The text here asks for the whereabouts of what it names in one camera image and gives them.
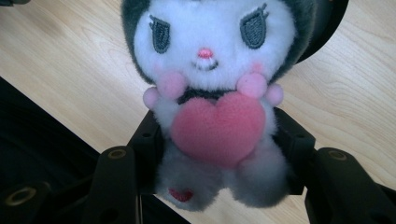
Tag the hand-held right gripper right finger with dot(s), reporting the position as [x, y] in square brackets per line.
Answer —
[295, 146]

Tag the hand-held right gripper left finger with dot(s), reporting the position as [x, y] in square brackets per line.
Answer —
[148, 146]

